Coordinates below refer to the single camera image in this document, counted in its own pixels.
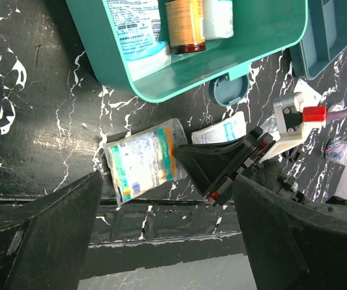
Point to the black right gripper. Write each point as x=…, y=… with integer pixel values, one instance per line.
x=238, y=157

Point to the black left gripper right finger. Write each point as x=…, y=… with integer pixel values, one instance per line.
x=290, y=245

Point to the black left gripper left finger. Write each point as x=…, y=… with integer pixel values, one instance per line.
x=43, y=243

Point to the green orange gauze packet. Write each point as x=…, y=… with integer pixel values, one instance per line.
x=145, y=161

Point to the white green-label bottle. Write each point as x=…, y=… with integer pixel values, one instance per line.
x=218, y=19

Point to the brown orange-label bottle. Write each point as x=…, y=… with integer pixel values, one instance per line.
x=185, y=26

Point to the blue white mask packet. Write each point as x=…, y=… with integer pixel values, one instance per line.
x=138, y=25

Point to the blue divided tray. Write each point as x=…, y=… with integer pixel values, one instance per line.
x=324, y=39

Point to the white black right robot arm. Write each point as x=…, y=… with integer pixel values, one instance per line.
x=213, y=167

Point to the green plastic medicine box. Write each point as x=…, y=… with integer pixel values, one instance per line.
x=261, y=28

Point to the white blue cotton packet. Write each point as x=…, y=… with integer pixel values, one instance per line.
x=227, y=130

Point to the clear bag of swabs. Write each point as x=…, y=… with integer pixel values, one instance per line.
x=270, y=126

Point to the round clear container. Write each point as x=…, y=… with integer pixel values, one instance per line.
x=336, y=151

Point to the small white blue card packet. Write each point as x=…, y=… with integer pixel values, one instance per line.
x=306, y=90

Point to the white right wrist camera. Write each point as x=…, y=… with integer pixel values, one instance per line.
x=296, y=114

